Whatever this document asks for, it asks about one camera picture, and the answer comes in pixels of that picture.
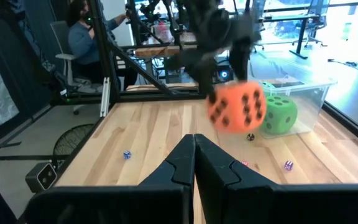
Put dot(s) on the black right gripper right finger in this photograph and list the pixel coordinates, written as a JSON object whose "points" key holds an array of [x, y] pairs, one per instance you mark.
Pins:
{"points": [[275, 205]]}

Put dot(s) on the orange foam die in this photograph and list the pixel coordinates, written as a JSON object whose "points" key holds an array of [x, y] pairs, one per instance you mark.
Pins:
{"points": [[235, 119]]}

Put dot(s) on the black aluminium table frame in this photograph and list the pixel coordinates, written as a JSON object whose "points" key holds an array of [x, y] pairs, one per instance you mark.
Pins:
{"points": [[107, 62]]}

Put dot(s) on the person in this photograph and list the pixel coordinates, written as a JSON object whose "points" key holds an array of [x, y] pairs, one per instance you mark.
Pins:
{"points": [[82, 43]]}

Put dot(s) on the black desk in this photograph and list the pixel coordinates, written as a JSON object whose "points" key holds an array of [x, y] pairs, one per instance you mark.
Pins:
{"points": [[300, 37]]}

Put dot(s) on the small purple die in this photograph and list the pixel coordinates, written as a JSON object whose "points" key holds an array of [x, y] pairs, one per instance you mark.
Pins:
{"points": [[288, 165]]}

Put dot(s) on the clear jar with dice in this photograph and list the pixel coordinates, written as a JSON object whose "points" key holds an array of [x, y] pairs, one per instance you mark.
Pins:
{"points": [[163, 32]]}

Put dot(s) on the small blue die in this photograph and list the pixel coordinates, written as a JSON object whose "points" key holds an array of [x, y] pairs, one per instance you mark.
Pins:
{"points": [[127, 155]]}

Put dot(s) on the teal foam die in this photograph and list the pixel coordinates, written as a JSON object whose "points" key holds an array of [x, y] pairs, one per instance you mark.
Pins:
{"points": [[267, 87]]}

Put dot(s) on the black computer with blue light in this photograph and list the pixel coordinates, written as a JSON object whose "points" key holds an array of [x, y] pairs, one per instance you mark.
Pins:
{"points": [[224, 74]]}

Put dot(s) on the small black die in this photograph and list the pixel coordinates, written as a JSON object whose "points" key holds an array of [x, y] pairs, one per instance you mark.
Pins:
{"points": [[250, 137]]}

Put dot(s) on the grey mesh office chair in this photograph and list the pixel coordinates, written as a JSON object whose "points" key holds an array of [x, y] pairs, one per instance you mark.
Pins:
{"points": [[317, 9]]}

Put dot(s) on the white aluminium rail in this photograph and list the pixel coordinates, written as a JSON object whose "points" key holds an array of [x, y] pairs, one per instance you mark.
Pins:
{"points": [[105, 96]]}

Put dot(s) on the wooden workbench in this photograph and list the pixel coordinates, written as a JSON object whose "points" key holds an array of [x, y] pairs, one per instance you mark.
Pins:
{"points": [[154, 51]]}

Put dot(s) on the black depth camera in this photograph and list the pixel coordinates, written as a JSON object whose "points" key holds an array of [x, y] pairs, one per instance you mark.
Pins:
{"points": [[42, 177]]}

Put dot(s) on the small pink die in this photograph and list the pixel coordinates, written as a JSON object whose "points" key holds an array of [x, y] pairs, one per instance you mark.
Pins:
{"points": [[245, 163]]}

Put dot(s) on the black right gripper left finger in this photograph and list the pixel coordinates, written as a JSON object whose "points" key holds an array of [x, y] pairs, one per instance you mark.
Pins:
{"points": [[120, 205]]}

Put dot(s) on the clear plastic container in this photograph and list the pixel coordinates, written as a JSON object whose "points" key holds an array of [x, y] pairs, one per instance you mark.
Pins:
{"points": [[315, 99]]}

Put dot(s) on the green foam die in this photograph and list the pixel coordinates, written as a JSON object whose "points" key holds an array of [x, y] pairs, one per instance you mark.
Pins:
{"points": [[278, 118]]}

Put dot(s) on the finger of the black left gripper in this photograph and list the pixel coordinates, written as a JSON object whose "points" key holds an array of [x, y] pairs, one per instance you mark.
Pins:
{"points": [[240, 62], [206, 77]]}

